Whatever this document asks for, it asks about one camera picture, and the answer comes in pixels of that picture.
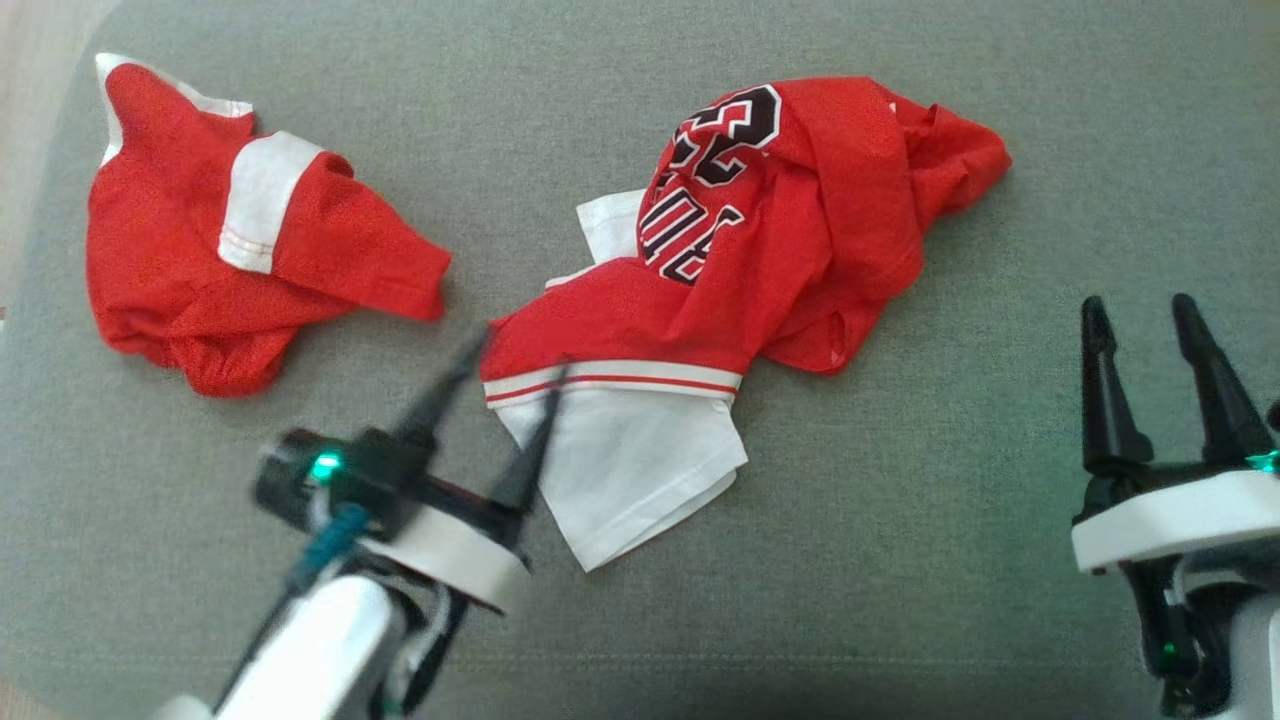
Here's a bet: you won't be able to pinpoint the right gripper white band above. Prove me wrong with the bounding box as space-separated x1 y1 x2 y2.
1070 292 1280 718

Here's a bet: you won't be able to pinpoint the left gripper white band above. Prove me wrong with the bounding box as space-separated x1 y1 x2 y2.
340 320 572 617

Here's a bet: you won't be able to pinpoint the red basketball jersey white sleeves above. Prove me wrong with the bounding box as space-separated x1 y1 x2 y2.
479 76 1013 574

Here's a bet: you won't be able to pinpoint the red shorts white stripes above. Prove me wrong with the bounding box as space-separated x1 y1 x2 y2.
84 52 454 399

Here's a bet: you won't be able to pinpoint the grey fabric ottoman seat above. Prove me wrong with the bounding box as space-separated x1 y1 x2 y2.
0 0 1280 720

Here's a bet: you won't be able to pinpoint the black cable with teal plug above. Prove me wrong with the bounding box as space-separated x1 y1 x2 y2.
212 503 373 706

